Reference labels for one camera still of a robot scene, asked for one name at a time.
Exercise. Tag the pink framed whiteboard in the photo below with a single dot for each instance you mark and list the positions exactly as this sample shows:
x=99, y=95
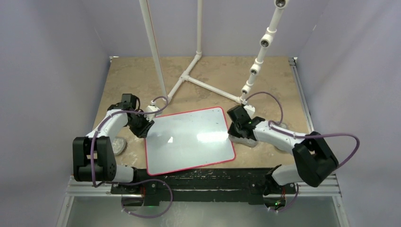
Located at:
x=188, y=140

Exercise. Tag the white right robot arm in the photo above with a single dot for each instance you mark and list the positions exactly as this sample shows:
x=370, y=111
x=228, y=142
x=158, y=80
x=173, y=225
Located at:
x=313, y=158

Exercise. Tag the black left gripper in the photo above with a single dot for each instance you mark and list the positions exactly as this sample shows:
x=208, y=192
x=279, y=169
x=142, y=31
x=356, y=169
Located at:
x=142, y=132

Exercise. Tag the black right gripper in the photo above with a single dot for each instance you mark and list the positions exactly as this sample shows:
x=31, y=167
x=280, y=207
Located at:
x=232, y=131

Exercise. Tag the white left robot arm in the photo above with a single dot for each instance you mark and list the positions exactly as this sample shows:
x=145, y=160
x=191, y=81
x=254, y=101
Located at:
x=93, y=157

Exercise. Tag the aluminium rail frame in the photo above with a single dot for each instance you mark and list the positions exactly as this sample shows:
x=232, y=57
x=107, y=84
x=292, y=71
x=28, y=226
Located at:
x=196, y=83

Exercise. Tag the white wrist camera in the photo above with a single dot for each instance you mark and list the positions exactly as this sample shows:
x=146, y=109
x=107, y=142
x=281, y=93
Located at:
x=152, y=111
x=250, y=110

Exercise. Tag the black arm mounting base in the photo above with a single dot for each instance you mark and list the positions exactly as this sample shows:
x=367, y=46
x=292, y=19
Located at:
x=204, y=185

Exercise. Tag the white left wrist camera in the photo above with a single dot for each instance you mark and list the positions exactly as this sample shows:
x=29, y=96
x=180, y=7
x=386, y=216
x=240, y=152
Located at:
x=152, y=111

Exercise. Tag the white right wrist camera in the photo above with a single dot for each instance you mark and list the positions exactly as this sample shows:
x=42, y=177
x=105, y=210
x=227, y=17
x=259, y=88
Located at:
x=250, y=110

